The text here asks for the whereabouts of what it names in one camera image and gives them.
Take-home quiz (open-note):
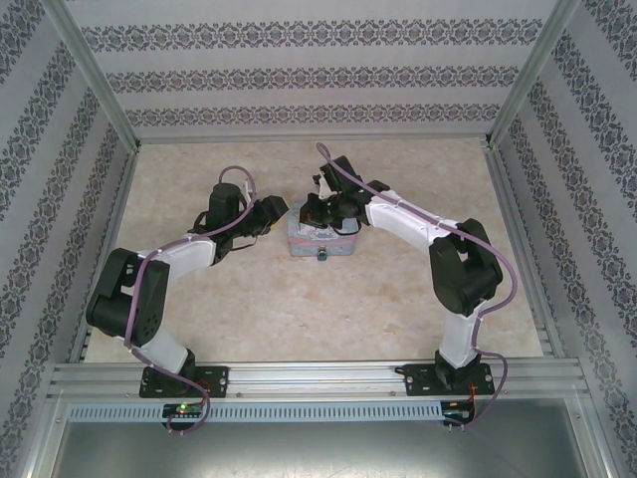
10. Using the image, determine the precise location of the slotted grey cable duct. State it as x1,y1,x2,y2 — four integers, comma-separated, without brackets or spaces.
66,399,445,423

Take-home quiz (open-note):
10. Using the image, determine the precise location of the aluminium side rail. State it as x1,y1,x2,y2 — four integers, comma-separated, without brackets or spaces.
68,147,142,365
483,142,566,359

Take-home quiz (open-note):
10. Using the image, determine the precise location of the aluminium frame post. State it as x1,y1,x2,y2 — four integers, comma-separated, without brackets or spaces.
483,0,587,149
46,0,144,151

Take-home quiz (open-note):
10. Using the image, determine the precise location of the left circuit board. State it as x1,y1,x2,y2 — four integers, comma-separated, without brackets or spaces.
162,403,206,418

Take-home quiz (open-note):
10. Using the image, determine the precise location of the pastel cartoon tin box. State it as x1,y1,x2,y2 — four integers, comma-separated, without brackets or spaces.
287,200,361,260

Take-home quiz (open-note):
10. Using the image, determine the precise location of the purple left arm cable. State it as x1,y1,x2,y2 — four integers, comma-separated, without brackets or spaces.
121,165,261,437

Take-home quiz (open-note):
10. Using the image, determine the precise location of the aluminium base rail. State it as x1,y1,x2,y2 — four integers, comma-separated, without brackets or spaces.
48,361,584,398

